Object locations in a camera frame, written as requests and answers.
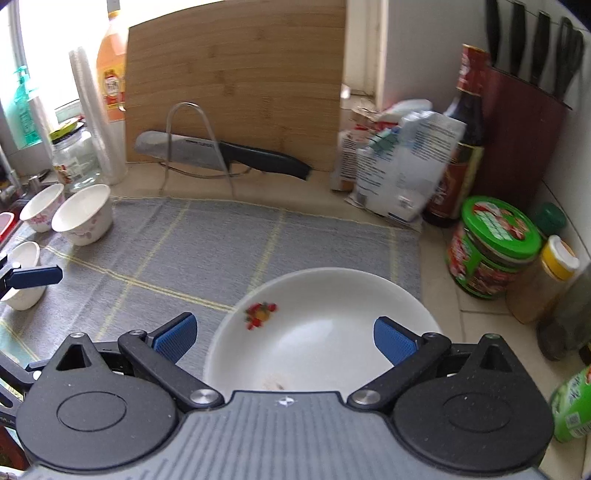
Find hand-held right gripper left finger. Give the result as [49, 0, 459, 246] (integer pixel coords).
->
[54, 312, 225, 412]

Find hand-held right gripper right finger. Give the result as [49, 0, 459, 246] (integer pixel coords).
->
[347, 317, 516, 410]

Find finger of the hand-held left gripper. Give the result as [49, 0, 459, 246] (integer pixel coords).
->
[0, 355, 57, 416]
[0, 258, 64, 302]

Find plain white bowl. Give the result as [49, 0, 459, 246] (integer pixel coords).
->
[0, 241, 47, 311]

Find white bowl pink flowers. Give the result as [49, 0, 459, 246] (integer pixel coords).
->
[19, 183, 65, 233]

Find white bowl purple flowers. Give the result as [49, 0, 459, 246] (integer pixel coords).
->
[51, 184, 114, 247]

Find large white flower plate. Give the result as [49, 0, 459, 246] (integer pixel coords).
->
[203, 268, 444, 398]

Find grey checked table mat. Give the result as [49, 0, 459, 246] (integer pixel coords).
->
[0, 196, 422, 384]

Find clear glass jar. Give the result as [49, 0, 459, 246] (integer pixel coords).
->
[50, 121, 105, 193]

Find green lid sauce jar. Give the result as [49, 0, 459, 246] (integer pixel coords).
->
[445, 196, 542, 301]

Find yellow lid spice jar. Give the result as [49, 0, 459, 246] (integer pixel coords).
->
[505, 235, 580, 325]

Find stack of clear plastic cups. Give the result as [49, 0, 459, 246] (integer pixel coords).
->
[69, 46, 127, 185]

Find green dish soap bottle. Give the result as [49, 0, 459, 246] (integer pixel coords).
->
[11, 65, 38, 149]

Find white printed food packet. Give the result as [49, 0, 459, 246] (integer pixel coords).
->
[347, 111, 467, 232]

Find clear bottle red cap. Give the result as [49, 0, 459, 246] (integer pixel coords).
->
[536, 295, 591, 361]

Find green glass jar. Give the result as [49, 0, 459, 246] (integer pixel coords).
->
[549, 364, 591, 444]

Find small green cap jar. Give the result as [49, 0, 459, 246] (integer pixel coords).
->
[531, 203, 568, 241]

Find large cooking oil bottle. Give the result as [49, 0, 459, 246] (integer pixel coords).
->
[96, 0, 129, 124]

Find dark red knife block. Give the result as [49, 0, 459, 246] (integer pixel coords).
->
[473, 65, 573, 213]

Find dark soy sauce bottle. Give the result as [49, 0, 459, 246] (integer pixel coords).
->
[422, 45, 492, 228]

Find bamboo cutting board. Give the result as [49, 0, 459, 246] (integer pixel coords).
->
[126, 0, 348, 172]

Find black handled kitchen cleaver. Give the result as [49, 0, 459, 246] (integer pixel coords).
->
[135, 130, 311, 182]

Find metal wire knife rack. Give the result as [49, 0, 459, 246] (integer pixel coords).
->
[159, 102, 252, 197]

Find black handled knife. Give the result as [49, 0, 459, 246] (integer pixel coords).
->
[485, 0, 502, 66]
[510, 0, 527, 77]
[553, 17, 585, 100]
[530, 11, 551, 86]

